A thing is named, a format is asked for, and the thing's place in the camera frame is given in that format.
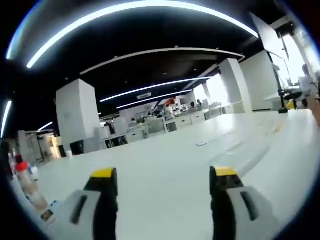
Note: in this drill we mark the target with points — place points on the black bin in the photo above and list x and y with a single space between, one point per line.
77 147

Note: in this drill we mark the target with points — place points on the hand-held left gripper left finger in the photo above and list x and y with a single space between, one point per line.
97 200

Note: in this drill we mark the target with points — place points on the small printed packet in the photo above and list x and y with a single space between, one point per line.
48 213

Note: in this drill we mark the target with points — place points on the white pillar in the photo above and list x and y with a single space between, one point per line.
233 86
77 117

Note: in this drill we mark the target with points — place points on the black office chair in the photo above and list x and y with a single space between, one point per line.
290 96

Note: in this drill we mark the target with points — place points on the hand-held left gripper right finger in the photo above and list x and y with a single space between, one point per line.
232 200

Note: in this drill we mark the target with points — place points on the red-capped plastic bottle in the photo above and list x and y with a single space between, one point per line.
23 180

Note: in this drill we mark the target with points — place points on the row of white office desks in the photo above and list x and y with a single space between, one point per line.
160 125

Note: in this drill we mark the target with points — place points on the white shelving unit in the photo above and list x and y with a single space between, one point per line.
37 147

